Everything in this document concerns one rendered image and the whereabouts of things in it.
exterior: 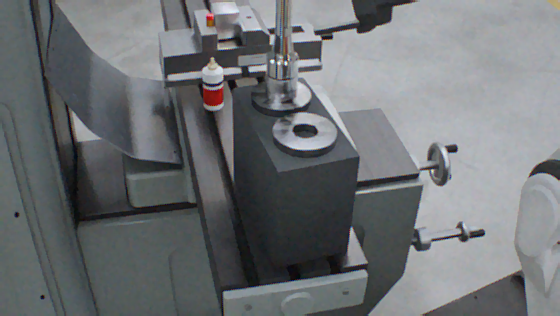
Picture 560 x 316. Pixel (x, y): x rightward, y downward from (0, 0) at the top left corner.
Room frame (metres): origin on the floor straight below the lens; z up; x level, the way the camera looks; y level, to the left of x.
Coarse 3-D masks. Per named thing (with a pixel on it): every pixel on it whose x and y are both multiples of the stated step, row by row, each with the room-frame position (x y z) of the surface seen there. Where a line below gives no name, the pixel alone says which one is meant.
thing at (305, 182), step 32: (256, 96) 0.84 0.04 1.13; (256, 128) 0.78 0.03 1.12; (288, 128) 0.76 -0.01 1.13; (320, 128) 0.76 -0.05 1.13; (256, 160) 0.76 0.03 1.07; (288, 160) 0.71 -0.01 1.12; (320, 160) 0.71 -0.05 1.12; (352, 160) 0.72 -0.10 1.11; (256, 192) 0.76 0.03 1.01; (288, 192) 0.69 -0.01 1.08; (320, 192) 0.70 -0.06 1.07; (352, 192) 0.72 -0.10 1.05; (256, 224) 0.76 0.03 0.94; (288, 224) 0.69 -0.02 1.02; (320, 224) 0.70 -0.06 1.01; (288, 256) 0.69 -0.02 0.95; (320, 256) 0.70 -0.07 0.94
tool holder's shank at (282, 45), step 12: (276, 0) 0.84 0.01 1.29; (288, 0) 0.84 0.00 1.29; (276, 12) 0.84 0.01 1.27; (288, 12) 0.84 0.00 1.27; (276, 24) 0.84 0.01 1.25; (288, 24) 0.84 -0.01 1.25; (276, 36) 0.84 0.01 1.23; (288, 36) 0.84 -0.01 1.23; (276, 48) 0.84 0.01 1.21; (288, 48) 0.84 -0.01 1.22
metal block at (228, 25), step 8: (216, 8) 1.28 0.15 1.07; (224, 8) 1.28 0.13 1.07; (232, 8) 1.28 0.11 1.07; (216, 16) 1.25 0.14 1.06; (224, 16) 1.26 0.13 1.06; (232, 16) 1.26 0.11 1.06; (216, 24) 1.25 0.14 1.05; (224, 24) 1.26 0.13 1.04; (232, 24) 1.26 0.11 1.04; (224, 32) 1.26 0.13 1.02; (232, 32) 1.26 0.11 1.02
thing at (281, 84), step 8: (272, 72) 0.83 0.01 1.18; (280, 72) 0.83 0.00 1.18; (288, 72) 0.83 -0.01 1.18; (296, 72) 0.84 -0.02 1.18; (272, 80) 0.83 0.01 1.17; (280, 80) 0.83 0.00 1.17; (288, 80) 0.83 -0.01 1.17; (296, 80) 0.84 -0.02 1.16; (272, 88) 0.83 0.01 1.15; (280, 88) 0.83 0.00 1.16; (288, 88) 0.83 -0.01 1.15; (296, 88) 0.84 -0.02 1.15; (272, 96) 0.83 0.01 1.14; (280, 96) 0.83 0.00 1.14; (288, 96) 0.83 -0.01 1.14
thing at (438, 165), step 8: (432, 144) 1.37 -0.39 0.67; (440, 144) 1.35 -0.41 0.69; (432, 152) 1.37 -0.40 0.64; (440, 152) 1.32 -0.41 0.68; (448, 152) 1.33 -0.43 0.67; (456, 152) 1.34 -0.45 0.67; (416, 160) 1.31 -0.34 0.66; (432, 160) 1.34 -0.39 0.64; (440, 160) 1.33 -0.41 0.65; (448, 160) 1.30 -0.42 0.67; (424, 168) 1.32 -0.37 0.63; (432, 168) 1.32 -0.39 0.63; (440, 168) 1.32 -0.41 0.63; (448, 168) 1.29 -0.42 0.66; (432, 176) 1.34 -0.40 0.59; (440, 176) 1.31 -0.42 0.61; (448, 176) 1.28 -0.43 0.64; (440, 184) 1.29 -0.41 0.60
